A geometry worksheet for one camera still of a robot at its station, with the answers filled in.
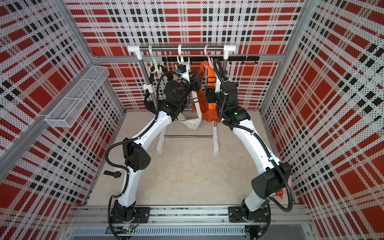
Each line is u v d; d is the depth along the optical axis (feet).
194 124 2.95
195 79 2.22
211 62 2.30
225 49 2.03
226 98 1.69
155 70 2.35
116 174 2.87
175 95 2.08
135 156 1.80
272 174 1.37
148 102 2.92
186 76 2.16
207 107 2.46
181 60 2.27
